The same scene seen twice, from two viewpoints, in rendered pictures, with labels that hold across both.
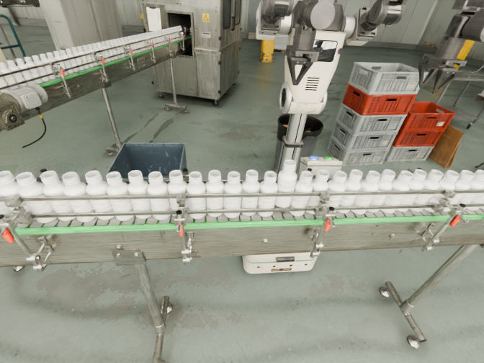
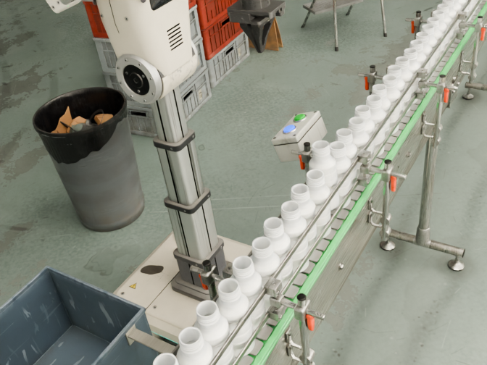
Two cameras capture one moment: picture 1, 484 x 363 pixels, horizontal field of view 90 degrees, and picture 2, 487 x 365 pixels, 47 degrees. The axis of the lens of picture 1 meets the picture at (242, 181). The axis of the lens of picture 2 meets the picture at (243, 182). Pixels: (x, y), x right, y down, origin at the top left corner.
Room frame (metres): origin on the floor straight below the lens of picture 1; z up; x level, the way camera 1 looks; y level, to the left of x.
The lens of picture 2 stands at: (0.05, 0.70, 1.88)
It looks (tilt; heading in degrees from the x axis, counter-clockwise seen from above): 37 degrees down; 315
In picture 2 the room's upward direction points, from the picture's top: 8 degrees counter-clockwise
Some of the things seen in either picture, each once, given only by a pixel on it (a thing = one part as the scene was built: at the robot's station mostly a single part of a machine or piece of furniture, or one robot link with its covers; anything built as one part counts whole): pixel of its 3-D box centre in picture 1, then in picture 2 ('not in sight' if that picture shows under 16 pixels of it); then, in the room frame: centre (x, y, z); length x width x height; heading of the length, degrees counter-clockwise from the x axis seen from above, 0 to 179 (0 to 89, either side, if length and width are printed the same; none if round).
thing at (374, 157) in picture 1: (356, 150); (164, 99); (2.80, -1.44, 0.11); 0.61 x 0.41 x 0.22; 105
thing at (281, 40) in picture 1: (281, 35); not in sight; (10.48, -1.01, 0.50); 1.24 x 1.03 x 1.00; 102
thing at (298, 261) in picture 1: (275, 222); (209, 284); (1.29, -0.28, 0.24); 0.68 x 0.53 x 0.41; 9
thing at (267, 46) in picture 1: (268, 40); not in sight; (8.36, -0.42, 0.55); 0.40 x 0.40 x 1.10; 9
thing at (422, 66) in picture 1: (431, 74); not in sight; (0.86, -0.58, 1.44); 0.07 x 0.07 x 0.09; 9
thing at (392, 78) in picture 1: (385, 78); not in sight; (2.80, -1.44, 1.00); 0.61 x 0.41 x 0.22; 106
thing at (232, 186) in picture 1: (232, 194); (293, 237); (0.59, 0.03, 1.08); 0.06 x 0.06 x 0.17
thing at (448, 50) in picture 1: (448, 50); not in sight; (0.84, -0.58, 1.51); 0.10 x 0.07 x 0.07; 9
